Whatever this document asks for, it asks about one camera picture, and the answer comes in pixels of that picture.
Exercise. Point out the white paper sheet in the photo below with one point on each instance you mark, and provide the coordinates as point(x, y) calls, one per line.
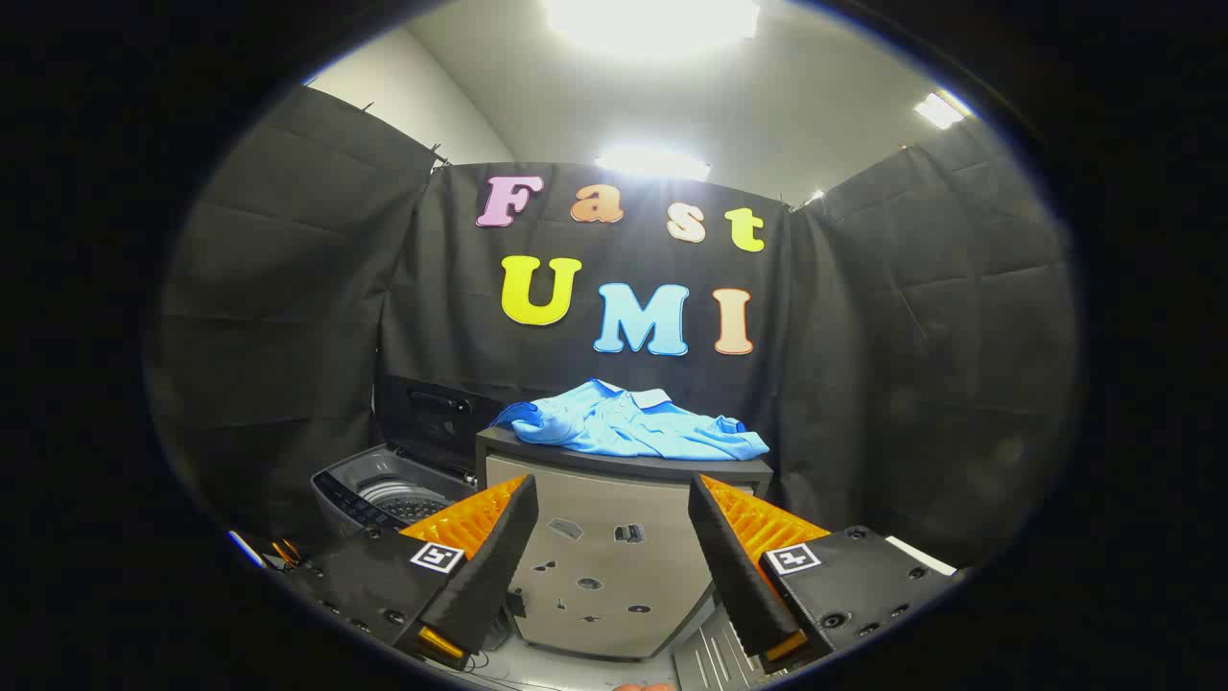
point(923, 557)

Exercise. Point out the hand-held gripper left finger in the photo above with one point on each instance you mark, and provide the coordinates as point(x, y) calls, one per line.
point(480, 576)

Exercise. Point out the small ceiling light panel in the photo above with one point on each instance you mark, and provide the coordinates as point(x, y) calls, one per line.
point(940, 109)

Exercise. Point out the light blue polo shirt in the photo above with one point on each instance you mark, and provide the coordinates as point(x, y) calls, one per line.
point(624, 427)

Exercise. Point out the grey washing machine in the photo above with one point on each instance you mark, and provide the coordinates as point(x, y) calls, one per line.
point(369, 467)

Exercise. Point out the large ceiling light panel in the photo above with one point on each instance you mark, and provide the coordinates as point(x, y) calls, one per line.
point(652, 21)

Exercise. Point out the black backdrop cloth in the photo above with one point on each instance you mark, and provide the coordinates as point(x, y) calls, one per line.
point(863, 336)

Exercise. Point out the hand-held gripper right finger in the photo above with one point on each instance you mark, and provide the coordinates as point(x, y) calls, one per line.
point(739, 566)

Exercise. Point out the grey cabinet with dark top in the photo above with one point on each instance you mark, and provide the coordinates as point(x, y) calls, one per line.
point(614, 499)

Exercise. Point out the grey ribbed metal panel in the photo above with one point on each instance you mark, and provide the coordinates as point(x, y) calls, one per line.
point(710, 660)

